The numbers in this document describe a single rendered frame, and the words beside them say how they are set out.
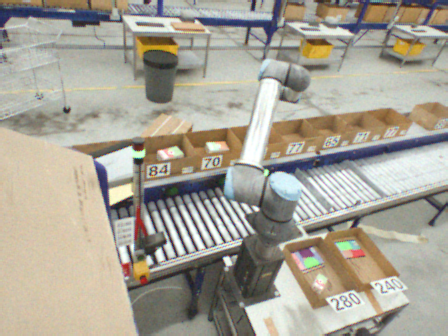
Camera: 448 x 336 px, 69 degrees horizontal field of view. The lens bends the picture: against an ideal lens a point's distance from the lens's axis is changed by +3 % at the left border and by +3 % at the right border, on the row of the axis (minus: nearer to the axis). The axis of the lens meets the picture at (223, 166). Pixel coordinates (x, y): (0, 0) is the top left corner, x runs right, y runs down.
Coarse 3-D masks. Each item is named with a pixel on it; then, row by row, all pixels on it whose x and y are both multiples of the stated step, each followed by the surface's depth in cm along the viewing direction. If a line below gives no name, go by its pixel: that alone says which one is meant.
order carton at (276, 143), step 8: (232, 128) 264; (240, 128) 268; (272, 128) 273; (240, 136) 273; (272, 136) 275; (280, 136) 265; (272, 144) 253; (280, 144) 258; (272, 152) 260; (280, 152) 264; (264, 160) 262
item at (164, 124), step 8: (160, 120) 424; (168, 120) 427; (176, 120) 431; (184, 120) 433; (152, 128) 407; (160, 128) 410; (168, 128) 413; (176, 128) 416; (184, 128) 419; (192, 128) 435; (144, 136) 390
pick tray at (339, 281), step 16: (304, 240) 207; (320, 240) 213; (288, 256) 199; (320, 256) 210; (320, 272) 201; (336, 272) 202; (304, 288) 187; (336, 288) 194; (352, 288) 190; (320, 304) 180
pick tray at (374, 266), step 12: (360, 228) 225; (324, 240) 219; (336, 240) 223; (360, 240) 226; (336, 252) 208; (372, 252) 217; (348, 264) 199; (360, 264) 211; (372, 264) 213; (384, 264) 208; (360, 276) 203; (372, 276) 205; (384, 276) 207; (396, 276) 197; (360, 288) 192; (372, 288) 198
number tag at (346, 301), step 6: (342, 294) 180; (348, 294) 181; (354, 294) 181; (330, 300) 176; (336, 300) 176; (342, 300) 177; (348, 300) 177; (354, 300) 178; (360, 300) 178; (336, 306) 173; (342, 306) 173; (348, 306) 174; (354, 306) 174; (336, 312) 170
